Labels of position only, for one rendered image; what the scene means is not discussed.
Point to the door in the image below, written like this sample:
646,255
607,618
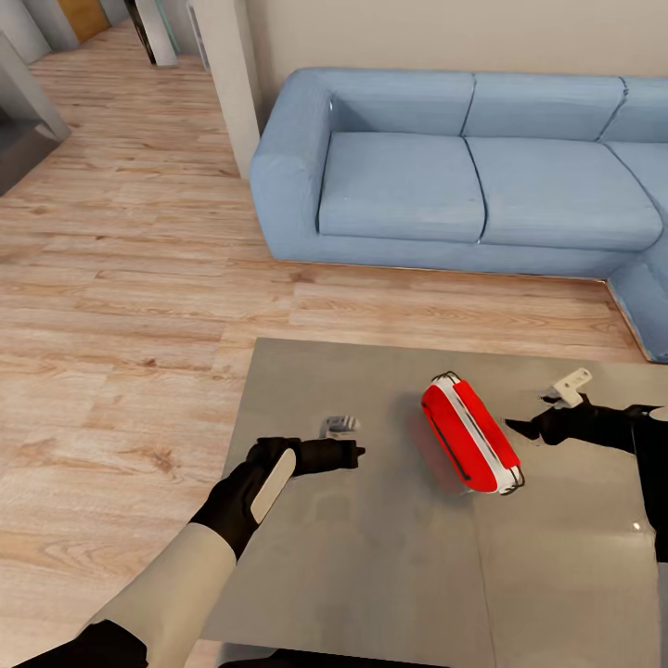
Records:
85,17

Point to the coffee table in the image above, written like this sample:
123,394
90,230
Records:
399,560

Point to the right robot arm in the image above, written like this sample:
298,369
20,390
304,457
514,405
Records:
637,429

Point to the radio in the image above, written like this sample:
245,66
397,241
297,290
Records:
470,436

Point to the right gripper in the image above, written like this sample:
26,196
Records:
555,425

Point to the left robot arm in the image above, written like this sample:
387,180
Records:
155,621

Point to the standing mirror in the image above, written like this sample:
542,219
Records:
153,28

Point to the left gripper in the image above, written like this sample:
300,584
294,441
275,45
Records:
333,454

